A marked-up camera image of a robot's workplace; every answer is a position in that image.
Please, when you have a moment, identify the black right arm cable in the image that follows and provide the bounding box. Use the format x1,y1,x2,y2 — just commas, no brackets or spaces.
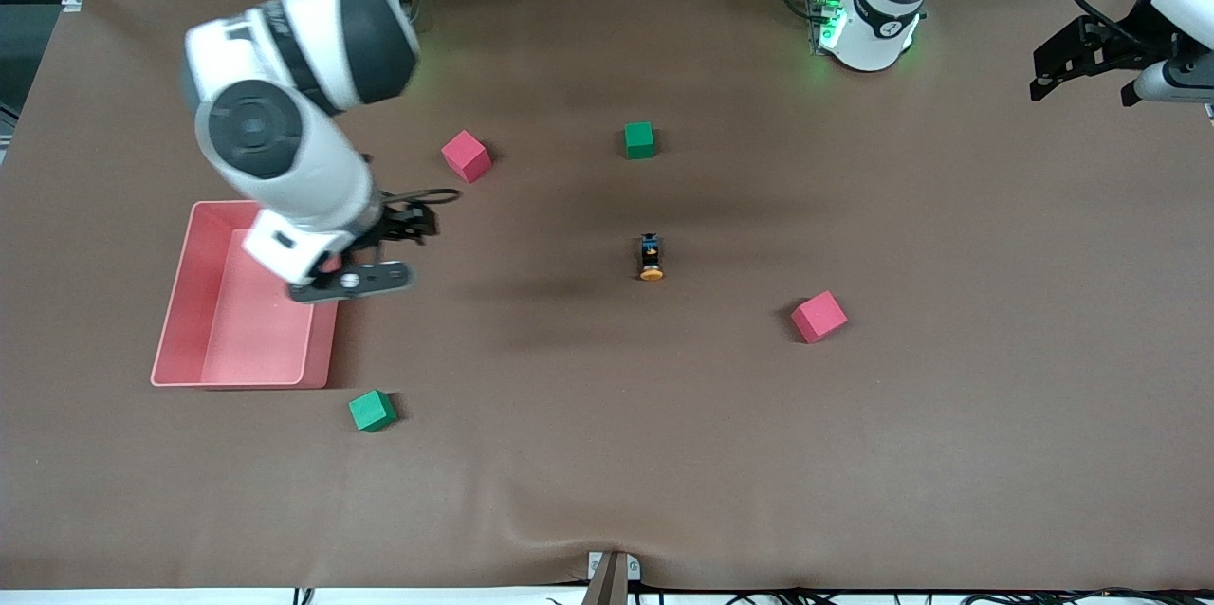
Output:
365,155,463,208

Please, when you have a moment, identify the metal edge bracket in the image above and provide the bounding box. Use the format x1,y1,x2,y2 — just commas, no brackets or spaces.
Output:
580,551,642,605

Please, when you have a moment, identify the pink plastic tray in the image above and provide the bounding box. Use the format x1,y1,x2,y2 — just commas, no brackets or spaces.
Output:
150,198,340,391

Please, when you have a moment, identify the black button with orange cap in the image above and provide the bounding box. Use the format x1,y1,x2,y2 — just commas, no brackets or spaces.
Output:
638,232,667,283

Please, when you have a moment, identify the brown table cover mat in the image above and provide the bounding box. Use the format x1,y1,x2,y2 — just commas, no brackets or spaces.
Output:
0,0,1214,593

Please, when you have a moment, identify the pink foam cube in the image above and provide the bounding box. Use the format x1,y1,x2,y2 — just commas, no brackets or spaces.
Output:
441,130,493,184
790,290,850,345

